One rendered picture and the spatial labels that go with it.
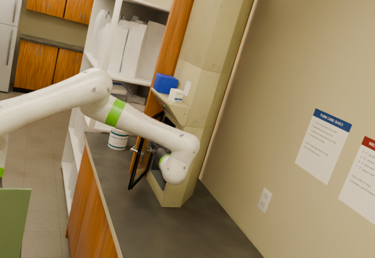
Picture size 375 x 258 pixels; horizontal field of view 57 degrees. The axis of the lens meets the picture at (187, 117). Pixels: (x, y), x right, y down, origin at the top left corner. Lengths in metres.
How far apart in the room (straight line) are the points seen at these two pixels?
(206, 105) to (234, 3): 0.51
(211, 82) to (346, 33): 0.64
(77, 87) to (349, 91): 1.07
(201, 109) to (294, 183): 0.57
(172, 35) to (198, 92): 0.44
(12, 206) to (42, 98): 0.37
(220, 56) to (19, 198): 1.07
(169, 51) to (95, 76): 0.82
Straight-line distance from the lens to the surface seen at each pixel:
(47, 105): 1.24
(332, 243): 1.57
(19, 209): 1.30
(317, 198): 1.61
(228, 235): 1.88
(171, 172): 1.46
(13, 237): 1.36
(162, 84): 1.86
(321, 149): 1.60
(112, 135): 2.47
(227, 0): 1.70
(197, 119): 1.75
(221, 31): 1.70
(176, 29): 2.00
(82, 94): 1.26
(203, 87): 1.71
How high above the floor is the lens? 1.88
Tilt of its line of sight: 14 degrees down
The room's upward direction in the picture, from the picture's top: 16 degrees clockwise
